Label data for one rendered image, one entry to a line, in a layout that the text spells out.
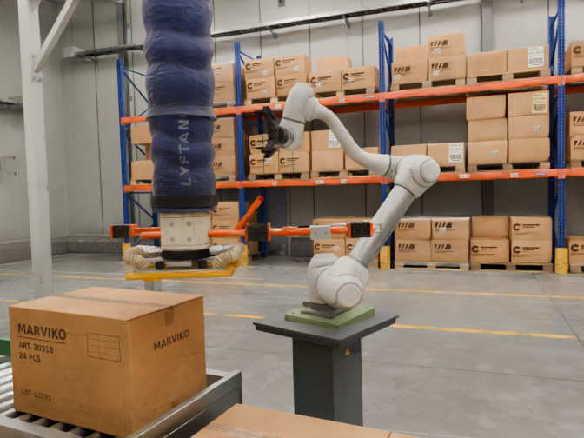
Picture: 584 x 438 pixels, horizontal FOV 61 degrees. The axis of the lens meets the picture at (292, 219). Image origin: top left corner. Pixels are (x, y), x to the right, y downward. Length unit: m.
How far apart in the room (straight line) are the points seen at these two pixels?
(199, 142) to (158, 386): 0.85
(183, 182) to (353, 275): 0.82
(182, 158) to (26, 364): 0.98
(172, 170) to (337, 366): 1.17
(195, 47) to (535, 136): 7.41
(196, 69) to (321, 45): 9.11
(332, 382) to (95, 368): 1.01
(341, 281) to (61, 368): 1.08
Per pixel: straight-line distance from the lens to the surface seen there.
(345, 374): 2.37
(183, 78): 1.68
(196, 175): 1.66
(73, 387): 1.97
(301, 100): 2.15
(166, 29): 1.74
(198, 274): 1.62
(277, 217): 10.63
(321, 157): 9.01
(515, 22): 10.37
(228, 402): 2.12
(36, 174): 4.91
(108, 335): 1.78
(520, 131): 8.69
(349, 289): 2.03
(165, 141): 1.68
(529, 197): 9.96
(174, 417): 1.84
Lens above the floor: 1.34
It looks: 3 degrees down
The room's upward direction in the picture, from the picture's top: 2 degrees counter-clockwise
